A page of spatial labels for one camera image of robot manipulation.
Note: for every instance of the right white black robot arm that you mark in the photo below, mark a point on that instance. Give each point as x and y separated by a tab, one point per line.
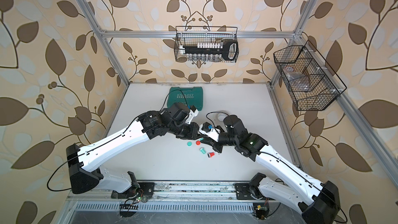
317	202

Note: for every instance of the clear tape roll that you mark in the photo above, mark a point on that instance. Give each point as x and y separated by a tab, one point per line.
221	116

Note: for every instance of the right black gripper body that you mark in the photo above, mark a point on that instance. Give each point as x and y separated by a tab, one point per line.
224	140

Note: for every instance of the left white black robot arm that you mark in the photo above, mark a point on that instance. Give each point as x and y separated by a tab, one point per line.
85	164

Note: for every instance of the right black wire basket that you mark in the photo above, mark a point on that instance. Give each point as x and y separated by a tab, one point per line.
312	83

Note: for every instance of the red stamp bottom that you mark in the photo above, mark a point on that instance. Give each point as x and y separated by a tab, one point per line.
211	154

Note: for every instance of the plastic bag in basket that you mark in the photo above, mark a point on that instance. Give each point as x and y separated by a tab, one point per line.
297	81

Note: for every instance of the black wire basket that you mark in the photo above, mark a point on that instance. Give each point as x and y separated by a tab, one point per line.
189	35
312	83

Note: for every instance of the green plastic tool case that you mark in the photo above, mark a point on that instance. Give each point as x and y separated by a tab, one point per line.
192	96

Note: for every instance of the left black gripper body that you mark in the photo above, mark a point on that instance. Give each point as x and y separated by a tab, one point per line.
188	130

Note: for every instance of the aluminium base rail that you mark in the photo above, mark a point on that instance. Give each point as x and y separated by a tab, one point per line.
190	197

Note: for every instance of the black white tool in basket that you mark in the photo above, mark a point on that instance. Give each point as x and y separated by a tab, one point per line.
225	50

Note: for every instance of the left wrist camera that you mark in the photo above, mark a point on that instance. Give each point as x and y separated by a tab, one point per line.
182	114

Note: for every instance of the centre black wire basket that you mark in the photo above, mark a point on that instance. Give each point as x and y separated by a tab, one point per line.
189	35

